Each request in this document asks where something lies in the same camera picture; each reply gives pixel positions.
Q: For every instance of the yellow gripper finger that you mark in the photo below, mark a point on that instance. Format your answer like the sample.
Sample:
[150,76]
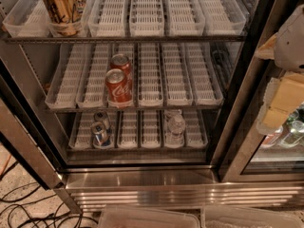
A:
[267,50]
[282,97]

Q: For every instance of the red bull can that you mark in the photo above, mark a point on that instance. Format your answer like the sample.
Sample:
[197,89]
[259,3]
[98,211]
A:
[100,137]
[101,116]

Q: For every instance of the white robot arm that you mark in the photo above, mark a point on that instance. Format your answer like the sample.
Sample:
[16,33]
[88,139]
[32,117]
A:
[289,54]

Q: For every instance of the red can behind glass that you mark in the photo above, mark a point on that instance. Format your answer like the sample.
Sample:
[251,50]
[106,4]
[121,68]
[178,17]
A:
[271,139]

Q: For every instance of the closed glass fridge door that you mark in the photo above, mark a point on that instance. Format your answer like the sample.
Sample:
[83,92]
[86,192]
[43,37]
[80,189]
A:
[245,159]

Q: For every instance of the rear red Coca-Cola can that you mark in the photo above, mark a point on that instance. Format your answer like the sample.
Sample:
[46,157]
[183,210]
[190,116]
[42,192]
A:
[122,62]

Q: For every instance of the red coca-cola can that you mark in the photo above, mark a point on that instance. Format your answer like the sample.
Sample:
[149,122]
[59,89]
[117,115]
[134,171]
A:
[122,62]
[117,86]

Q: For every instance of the front red Coca-Cola can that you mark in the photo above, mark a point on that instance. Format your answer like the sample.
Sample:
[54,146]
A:
[117,86]

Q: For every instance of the gold beverage can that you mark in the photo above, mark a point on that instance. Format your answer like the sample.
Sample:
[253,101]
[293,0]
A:
[65,15]

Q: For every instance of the open fridge door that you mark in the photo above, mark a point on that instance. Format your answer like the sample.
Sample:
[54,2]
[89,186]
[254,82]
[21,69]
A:
[30,134]

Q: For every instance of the green bottle behind glass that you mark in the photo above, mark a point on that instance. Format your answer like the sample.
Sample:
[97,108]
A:
[296,133]

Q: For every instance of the rear clear water bottle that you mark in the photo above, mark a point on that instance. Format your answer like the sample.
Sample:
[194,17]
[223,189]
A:
[169,113]

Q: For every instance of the clear water bottle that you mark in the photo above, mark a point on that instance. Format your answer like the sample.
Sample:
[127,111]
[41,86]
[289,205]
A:
[175,130]
[169,113]

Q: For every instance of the front clear water bottle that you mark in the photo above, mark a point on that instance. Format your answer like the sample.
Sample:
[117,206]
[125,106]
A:
[175,130]

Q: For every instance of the right clear plastic bin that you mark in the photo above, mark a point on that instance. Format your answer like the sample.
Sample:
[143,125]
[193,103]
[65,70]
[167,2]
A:
[216,216]

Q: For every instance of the top wire fridge shelf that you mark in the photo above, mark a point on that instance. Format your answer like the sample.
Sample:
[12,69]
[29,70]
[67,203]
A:
[124,40]

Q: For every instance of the wire fridge shelf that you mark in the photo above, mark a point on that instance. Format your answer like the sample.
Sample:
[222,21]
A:
[133,108]
[124,40]
[136,154]

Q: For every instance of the middle wire fridge shelf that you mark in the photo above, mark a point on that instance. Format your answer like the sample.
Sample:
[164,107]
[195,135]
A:
[133,108]

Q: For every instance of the bottom wire fridge shelf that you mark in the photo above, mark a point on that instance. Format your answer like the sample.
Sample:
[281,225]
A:
[136,154]

